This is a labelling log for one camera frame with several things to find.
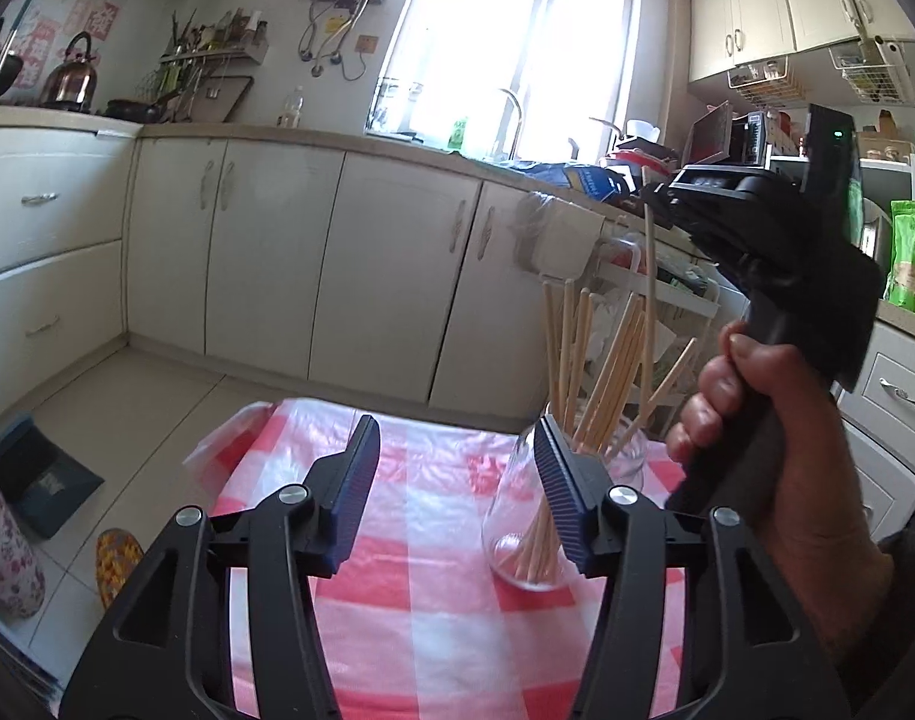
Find white rolling cart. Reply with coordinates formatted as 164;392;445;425
598;234;722;425

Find wall utensil rack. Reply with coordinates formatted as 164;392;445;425
157;7;271;121

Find floral printed bag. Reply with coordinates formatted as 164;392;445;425
0;465;48;621

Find bunch of chopsticks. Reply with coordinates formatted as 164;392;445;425
543;279;698;586

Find metal sink faucet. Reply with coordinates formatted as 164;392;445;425
497;87;527;163

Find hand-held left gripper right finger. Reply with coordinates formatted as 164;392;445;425
532;414;856;720

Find red white checked tablecloth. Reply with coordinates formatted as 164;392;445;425
181;396;691;720

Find water heater hoses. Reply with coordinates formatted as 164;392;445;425
298;0;370;85

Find kitchen window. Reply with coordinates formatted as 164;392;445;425
367;0;647;166

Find red bowl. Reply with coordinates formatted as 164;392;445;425
605;141;685;182

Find yellow patterned slipper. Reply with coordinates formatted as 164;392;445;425
95;528;145;610

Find pink wall poster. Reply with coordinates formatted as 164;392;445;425
7;0;122;92

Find cream upper cabinets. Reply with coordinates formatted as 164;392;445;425
686;0;915;85

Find blue printed bag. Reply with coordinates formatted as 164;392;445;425
528;161;632;205

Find dark blue dustpan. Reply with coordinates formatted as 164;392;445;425
0;418;107;542

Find green snack bag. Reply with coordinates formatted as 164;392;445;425
881;199;915;317

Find person's right hand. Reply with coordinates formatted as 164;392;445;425
665;319;896;665

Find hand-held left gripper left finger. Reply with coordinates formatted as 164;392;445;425
58;414;383;720

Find dark cutting board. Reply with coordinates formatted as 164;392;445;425
190;75;256;125

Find white wire basket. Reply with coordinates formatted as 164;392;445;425
828;36;915;107
727;56;812;111

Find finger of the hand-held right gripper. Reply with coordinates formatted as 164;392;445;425
634;178;692;239

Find metal kettle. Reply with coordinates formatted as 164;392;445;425
40;31;100;113

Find black frying pan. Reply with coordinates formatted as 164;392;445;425
104;92;182;125

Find white hanging trash bin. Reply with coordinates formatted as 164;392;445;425
515;193;610;280

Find long cream base cabinet run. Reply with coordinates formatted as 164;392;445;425
0;124;610;422

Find clear glass jar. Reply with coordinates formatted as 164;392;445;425
481;401;647;592

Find light wooden chopstick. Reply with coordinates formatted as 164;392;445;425
640;167;658;440

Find short cream base cabinet run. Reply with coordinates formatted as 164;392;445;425
832;304;915;541

